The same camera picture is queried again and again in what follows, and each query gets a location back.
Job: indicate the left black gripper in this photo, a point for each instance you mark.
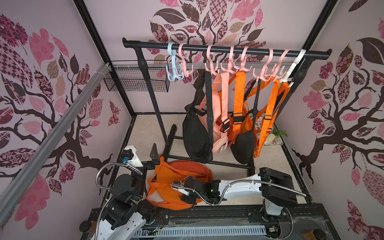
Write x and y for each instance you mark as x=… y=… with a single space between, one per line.
x=155 y=158

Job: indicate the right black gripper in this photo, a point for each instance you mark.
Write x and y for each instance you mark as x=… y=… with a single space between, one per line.
x=188 y=187

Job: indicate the black and orange bag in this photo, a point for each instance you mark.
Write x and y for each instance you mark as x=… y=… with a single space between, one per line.
x=198 y=124

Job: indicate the bright orange waist bag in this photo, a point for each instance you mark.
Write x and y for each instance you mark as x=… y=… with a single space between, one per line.
x=267 y=115

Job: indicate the small black sling bag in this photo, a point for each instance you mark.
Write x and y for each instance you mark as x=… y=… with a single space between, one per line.
x=243 y=148

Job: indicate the dark orange backpack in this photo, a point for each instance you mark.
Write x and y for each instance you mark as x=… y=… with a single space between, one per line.
x=238 y=123

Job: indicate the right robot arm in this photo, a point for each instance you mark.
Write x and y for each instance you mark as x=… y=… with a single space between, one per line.
x=276 y=202

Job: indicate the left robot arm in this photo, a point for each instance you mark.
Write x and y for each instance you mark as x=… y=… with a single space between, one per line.
x=126 y=211

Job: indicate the light blue multi-hook hanger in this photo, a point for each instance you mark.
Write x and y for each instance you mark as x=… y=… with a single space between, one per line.
x=174 y=74

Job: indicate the pink multi-hook hanger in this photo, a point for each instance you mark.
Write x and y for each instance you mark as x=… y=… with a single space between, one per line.
x=211 y=61
x=230 y=64
x=242 y=67
x=262 y=75
x=277 y=71
x=185 y=72

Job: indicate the white multi-hook hanger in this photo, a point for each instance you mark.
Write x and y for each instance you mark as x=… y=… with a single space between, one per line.
x=287 y=77

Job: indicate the right flexible metal conduit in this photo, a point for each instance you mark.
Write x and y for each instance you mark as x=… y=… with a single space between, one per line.
x=223 y=190

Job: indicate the black clothes rack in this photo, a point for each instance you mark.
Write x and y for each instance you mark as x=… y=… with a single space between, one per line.
x=137 y=46

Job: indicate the toy white radish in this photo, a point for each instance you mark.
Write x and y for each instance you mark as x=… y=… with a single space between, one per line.
x=276 y=132

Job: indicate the floral placemat cloth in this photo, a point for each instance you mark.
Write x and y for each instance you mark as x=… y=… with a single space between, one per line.
x=273 y=141

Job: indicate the brown bottle left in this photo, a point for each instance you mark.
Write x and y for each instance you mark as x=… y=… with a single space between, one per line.
x=88 y=227

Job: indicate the brown bottle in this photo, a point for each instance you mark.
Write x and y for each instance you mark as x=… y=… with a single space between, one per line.
x=88 y=227
x=314 y=234

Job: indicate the brown bottle right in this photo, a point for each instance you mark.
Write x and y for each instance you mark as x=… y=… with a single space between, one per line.
x=314 y=234

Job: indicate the aluminium profile bar back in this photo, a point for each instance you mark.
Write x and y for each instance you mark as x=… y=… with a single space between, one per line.
x=163 y=64

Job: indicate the aluminium profile bar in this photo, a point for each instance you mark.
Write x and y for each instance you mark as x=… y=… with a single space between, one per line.
x=22 y=181
x=163 y=64

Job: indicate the aluminium profile bar left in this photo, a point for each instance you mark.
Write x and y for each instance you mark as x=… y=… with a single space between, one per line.
x=22 y=181

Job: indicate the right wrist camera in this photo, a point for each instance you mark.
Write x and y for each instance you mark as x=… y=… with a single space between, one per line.
x=178 y=186

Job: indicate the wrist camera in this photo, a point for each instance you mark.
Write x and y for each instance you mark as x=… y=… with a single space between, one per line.
x=129 y=156
x=178 y=186

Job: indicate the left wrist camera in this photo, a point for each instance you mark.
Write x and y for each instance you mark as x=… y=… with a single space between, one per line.
x=129 y=156

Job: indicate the white slotted cable duct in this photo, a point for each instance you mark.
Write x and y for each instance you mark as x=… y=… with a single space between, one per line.
x=217 y=231

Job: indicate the black wire basket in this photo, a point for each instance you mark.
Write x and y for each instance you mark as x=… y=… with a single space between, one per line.
x=130 y=78

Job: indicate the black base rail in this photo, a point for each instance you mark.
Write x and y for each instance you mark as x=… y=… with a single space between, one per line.
x=250 y=213

